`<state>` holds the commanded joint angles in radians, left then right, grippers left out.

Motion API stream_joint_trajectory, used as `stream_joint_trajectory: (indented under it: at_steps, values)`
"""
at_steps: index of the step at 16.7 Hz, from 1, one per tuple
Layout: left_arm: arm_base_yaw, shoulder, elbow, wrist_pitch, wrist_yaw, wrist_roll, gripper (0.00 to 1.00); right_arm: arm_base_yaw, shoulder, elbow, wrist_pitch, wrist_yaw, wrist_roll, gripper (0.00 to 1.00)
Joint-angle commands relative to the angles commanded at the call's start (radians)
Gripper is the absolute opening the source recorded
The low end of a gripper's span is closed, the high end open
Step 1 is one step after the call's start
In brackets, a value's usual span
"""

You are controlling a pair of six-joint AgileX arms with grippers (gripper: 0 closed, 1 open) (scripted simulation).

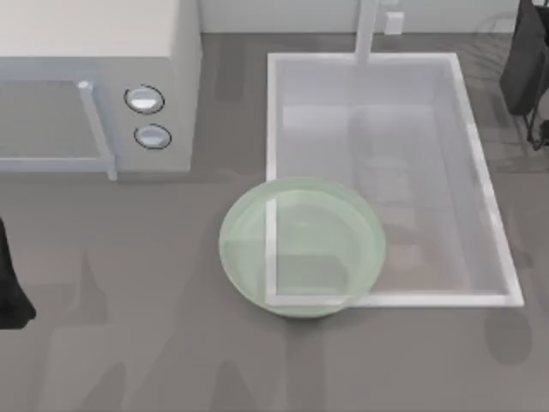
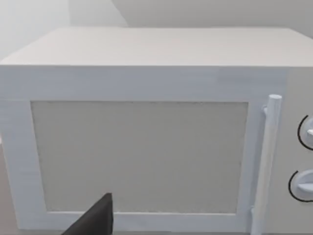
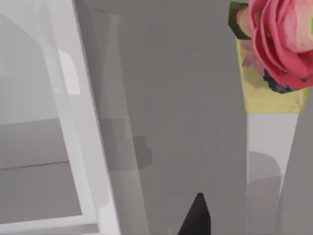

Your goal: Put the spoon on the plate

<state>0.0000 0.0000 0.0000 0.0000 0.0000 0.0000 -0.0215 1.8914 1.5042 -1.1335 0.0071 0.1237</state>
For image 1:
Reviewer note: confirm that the pale green bowl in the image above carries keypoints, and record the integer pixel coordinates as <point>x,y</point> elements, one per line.
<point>300,249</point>

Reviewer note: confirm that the small microwave knob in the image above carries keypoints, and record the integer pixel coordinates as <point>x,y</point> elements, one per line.
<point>152,136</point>

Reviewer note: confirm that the white sink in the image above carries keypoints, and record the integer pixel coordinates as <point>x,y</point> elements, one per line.
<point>429,171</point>

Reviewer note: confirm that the large microwave knob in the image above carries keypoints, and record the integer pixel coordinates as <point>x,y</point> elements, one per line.
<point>144,99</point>

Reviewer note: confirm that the pale microwave oven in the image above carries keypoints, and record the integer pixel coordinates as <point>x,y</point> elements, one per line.
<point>180,51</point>

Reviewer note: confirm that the tall white tap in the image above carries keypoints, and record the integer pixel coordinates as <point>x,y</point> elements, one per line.
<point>365,30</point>

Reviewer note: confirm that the microwave oven door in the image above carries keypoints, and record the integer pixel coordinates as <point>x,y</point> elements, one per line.
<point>51,120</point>

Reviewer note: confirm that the white wall socket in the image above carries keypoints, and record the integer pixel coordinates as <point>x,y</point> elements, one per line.
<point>394,22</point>

